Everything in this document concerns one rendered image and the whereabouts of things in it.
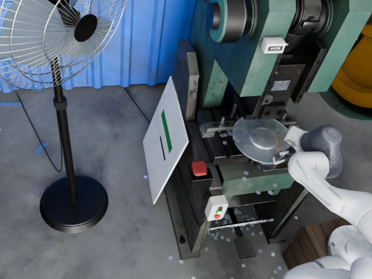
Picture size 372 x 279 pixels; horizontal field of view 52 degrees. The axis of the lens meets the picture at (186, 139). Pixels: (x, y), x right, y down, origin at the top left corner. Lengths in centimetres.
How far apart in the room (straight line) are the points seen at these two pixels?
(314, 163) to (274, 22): 47
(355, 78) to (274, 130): 41
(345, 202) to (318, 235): 91
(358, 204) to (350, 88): 71
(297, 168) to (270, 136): 51
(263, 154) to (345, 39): 57
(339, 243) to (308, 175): 89
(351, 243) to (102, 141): 163
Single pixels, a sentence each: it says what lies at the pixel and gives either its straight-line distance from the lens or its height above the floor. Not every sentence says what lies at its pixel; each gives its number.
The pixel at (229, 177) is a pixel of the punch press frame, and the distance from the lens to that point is 175.
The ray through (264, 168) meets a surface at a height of 78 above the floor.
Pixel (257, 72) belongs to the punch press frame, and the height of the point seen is 118.
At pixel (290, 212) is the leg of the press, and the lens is 213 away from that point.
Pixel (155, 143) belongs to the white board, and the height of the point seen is 20.
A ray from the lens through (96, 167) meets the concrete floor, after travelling 250.
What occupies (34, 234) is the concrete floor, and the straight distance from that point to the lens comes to 231.
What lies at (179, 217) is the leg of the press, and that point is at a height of 3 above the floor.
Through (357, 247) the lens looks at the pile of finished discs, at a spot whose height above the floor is 38.
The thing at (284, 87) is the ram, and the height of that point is 106.
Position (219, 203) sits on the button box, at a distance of 168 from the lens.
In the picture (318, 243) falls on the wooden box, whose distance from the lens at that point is 209.
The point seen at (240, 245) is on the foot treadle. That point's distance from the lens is 214.
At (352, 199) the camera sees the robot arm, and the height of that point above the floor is 116.
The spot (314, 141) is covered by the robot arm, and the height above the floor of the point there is 112.
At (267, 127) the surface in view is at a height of 78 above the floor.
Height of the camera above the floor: 203
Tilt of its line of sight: 49 degrees down
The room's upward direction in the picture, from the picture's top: 13 degrees clockwise
